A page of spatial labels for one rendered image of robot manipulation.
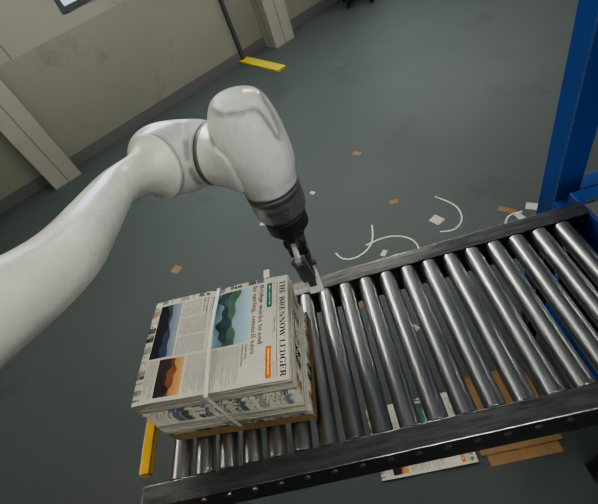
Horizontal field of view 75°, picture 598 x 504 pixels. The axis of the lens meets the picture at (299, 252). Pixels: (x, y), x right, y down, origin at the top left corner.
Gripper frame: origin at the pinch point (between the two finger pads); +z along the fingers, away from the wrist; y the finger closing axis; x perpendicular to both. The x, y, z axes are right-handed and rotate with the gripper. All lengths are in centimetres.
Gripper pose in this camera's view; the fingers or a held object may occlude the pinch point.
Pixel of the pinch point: (312, 280)
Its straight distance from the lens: 81.9
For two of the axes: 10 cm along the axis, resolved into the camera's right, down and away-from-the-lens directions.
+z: 2.9, 6.5, 7.1
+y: 1.1, 7.1, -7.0
